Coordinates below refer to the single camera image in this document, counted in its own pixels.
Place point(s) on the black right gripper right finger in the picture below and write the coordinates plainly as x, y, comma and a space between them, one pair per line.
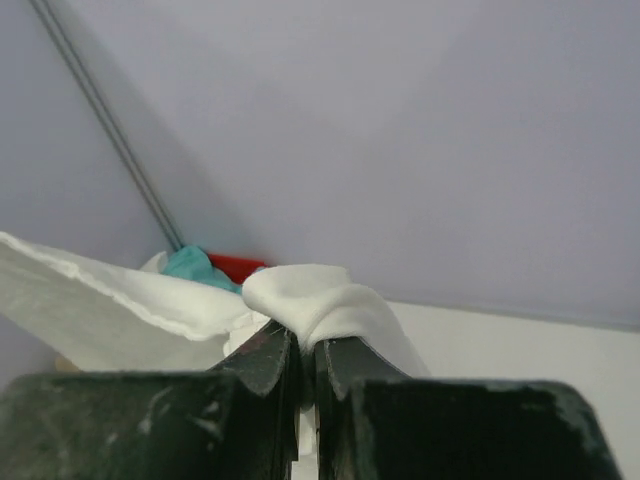
375, 422

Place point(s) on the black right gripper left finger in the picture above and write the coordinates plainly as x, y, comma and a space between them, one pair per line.
236, 420

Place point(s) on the white t shirt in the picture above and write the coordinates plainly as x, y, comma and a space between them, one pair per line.
155, 264
103, 317

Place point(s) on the red plastic bin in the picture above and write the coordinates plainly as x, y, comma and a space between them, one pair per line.
238, 269

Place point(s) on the teal t shirt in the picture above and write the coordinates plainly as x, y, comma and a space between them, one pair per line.
192, 263

